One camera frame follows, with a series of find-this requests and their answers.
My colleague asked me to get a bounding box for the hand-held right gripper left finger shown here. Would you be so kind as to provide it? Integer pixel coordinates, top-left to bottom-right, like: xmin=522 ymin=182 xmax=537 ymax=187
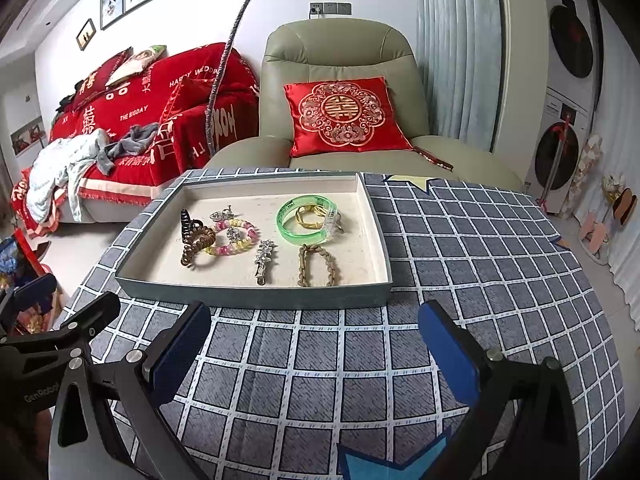
xmin=49 ymin=301 xmax=213 ymax=480

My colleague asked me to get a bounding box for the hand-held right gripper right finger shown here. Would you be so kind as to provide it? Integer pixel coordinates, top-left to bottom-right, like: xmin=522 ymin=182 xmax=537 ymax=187
xmin=417 ymin=300 xmax=591 ymax=480

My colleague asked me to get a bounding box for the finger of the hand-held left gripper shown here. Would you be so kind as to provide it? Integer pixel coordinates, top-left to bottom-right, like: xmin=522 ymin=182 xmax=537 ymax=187
xmin=0 ymin=272 xmax=59 ymax=334
xmin=0 ymin=290 xmax=122 ymax=377

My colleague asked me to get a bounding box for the grey jewelry tray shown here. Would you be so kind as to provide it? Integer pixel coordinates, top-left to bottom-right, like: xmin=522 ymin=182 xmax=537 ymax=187
xmin=114 ymin=170 xmax=396 ymax=311

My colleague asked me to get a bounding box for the brown spiral hair tie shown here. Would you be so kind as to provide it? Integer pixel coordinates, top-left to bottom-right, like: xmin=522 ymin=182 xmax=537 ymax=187
xmin=180 ymin=227 xmax=217 ymax=268

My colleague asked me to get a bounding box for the silver star hair clip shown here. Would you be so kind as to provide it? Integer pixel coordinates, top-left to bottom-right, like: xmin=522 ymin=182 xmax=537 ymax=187
xmin=254 ymin=240 xmax=278 ymax=287

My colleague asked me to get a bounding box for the pink yellow beaded bracelet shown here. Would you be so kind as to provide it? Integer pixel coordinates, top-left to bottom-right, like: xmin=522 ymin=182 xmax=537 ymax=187
xmin=207 ymin=217 xmax=261 ymax=257

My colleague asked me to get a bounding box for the brown braided bracelet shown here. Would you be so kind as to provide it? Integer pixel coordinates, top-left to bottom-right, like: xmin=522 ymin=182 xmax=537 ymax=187
xmin=297 ymin=242 xmax=342 ymax=288

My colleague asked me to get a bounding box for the green bangle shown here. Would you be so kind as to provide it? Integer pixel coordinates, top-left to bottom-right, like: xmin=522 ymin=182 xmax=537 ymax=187
xmin=276 ymin=195 xmax=337 ymax=246

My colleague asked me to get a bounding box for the blue printed bag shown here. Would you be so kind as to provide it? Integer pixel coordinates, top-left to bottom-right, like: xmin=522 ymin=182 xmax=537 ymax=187
xmin=0 ymin=232 xmax=51 ymax=281

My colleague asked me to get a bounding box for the grey checkered tablecloth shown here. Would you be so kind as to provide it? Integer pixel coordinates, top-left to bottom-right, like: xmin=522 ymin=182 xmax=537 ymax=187
xmin=50 ymin=167 xmax=626 ymax=480

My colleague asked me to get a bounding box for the white garment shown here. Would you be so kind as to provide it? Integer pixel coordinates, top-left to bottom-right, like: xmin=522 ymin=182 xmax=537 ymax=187
xmin=25 ymin=128 xmax=111 ymax=223

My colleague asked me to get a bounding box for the black hair claw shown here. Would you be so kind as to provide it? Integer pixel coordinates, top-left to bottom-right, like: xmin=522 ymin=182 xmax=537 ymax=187
xmin=177 ymin=208 xmax=205 ymax=241

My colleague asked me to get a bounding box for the wide framed photo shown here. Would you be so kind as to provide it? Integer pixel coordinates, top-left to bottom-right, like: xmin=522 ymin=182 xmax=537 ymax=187
xmin=10 ymin=116 xmax=46 ymax=157

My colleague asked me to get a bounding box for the grey garment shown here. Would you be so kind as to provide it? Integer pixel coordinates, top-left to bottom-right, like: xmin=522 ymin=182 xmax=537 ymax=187
xmin=97 ymin=122 xmax=161 ymax=176

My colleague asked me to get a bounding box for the dark garment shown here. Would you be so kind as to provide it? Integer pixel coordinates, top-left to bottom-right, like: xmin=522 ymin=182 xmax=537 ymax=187
xmin=57 ymin=80 xmax=87 ymax=111

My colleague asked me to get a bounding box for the red blanket sofa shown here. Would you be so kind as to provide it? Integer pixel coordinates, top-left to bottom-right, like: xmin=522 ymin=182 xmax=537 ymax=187
xmin=10 ymin=42 xmax=261 ymax=238

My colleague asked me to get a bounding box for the red fringed pillow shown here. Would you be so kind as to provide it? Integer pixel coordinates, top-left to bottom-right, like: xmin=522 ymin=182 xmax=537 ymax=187
xmin=159 ymin=76 xmax=260 ymax=173

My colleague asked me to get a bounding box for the red square pillow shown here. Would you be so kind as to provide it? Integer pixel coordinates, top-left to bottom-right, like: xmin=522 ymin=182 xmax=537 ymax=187
xmin=70 ymin=47 xmax=133 ymax=111

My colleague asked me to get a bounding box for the red mop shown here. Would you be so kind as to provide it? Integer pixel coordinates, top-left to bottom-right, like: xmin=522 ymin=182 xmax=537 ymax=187
xmin=537 ymin=112 xmax=576 ymax=208

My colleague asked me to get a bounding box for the brown slipper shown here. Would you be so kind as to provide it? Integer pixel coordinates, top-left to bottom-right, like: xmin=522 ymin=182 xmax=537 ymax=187
xmin=612 ymin=187 xmax=638 ymax=226

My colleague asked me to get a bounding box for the beige quilted item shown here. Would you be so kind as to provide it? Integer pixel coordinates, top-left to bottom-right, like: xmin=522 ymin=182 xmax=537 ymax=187
xmin=575 ymin=132 xmax=606 ymax=196

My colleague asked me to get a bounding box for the photo print pillow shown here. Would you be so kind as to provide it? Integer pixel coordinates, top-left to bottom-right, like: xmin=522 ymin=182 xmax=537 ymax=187
xmin=105 ymin=44 xmax=167 ymax=87

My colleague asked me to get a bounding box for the small framed photo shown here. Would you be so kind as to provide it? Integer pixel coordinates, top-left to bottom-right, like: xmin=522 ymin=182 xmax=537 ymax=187
xmin=76 ymin=18 xmax=96 ymax=51

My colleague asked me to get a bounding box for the red embroidered cushion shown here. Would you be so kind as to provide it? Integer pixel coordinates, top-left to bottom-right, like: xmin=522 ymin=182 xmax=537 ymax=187
xmin=282 ymin=77 xmax=455 ymax=172

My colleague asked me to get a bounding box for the white washing machine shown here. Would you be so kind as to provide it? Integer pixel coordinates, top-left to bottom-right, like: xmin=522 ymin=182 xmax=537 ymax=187
xmin=525 ymin=87 xmax=593 ymax=213

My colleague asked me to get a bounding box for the framed portrait photo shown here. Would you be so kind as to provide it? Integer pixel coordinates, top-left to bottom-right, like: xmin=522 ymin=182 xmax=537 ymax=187
xmin=100 ymin=0 xmax=125 ymax=31

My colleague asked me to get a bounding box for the pale blue curtain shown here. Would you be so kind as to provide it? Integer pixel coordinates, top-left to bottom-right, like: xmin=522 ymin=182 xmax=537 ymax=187
xmin=415 ymin=0 xmax=501 ymax=153

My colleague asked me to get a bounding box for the gooseneck phone holder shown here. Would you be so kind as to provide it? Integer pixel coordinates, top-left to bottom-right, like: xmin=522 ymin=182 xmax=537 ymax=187
xmin=202 ymin=0 xmax=281 ymax=153

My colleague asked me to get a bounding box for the beige leather armchair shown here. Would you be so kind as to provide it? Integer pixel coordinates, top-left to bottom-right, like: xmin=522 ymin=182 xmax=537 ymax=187
xmin=202 ymin=21 xmax=523 ymax=191

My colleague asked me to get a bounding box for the white dryer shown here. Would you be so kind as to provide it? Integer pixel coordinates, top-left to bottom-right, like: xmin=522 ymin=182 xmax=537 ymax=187
xmin=542 ymin=0 xmax=603 ymax=96

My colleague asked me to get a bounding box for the gold string bracelet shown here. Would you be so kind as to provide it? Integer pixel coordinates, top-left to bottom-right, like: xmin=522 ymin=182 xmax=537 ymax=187
xmin=292 ymin=204 xmax=328 ymax=231

